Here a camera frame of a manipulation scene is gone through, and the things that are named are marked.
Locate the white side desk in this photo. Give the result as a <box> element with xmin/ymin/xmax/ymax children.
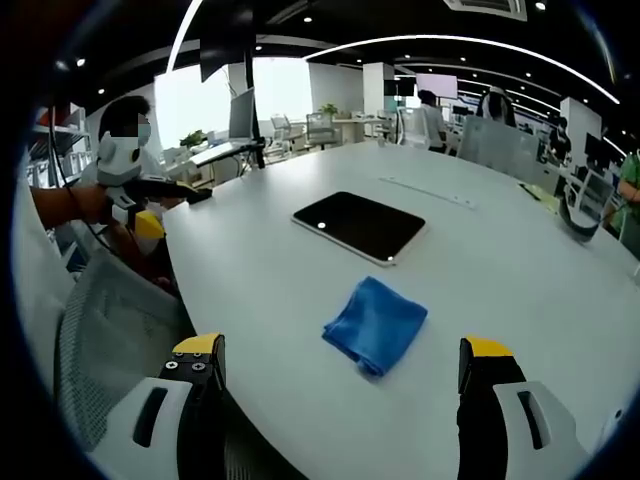
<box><xmin>188</xmin><ymin>140</ymin><xmax>254</xmax><ymax>169</ymax></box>

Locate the clear plastic ruler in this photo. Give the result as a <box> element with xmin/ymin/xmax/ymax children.
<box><xmin>377</xmin><ymin>175</ymin><xmax>479</xmax><ymax>211</ymax></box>

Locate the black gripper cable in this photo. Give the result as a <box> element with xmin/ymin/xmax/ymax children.
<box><xmin>48</xmin><ymin>102</ymin><xmax>119</xmax><ymax>254</ymax></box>

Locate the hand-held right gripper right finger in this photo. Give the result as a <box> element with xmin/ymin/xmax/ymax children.
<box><xmin>455</xmin><ymin>335</ymin><xmax>592</xmax><ymax>480</ymax></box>

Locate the black and grey curved object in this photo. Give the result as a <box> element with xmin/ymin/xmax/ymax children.
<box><xmin>557</xmin><ymin>196</ymin><xmax>602</xmax><ymax>245</ymax></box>

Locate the wall display screen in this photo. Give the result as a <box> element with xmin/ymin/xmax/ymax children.
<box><xmin>415</xmin><ymin>72</ymin><xmax>459</xmax><ymax>100</ymax></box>

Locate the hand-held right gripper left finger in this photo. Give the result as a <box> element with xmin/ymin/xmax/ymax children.
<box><xmin>89</xmin><ymin>332</ymin><xmax>227</xmax><ymax>480</ymax></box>

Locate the yellow-green cloth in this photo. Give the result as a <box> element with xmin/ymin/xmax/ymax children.
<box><xmin>517</xmin><ymin>181</ymin><xmax>562</xmax><ymax>215</ymax></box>

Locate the grey computer monitor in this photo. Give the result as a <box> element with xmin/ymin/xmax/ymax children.
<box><xmin>228</xmin><ymin>88</ymin><xmax>257</xmax><ymax>142</ymax></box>

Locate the ceiling air vent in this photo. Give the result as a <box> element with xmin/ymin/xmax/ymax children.
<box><xmin>443</xmin><ymin>0</ymin><xmax>529</xmax><ymax>22</ymax></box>

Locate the black tablet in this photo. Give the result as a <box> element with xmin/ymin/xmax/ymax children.
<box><xmin>291</xmin><ymin>190</ymin><xmax>428</xmax><ymax>268</ymax></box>

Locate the blue cleaning cloth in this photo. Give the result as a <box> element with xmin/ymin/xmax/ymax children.
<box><xmin>321</xmin><ymin>275</ymin><xmax>429</xmax><ymax>380</ymax></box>

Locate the white storage shelf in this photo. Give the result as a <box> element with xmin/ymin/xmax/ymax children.
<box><xmin>25</xmin><ymin>103</ymin><xmax>95</xmax><ymax>187</ymax></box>

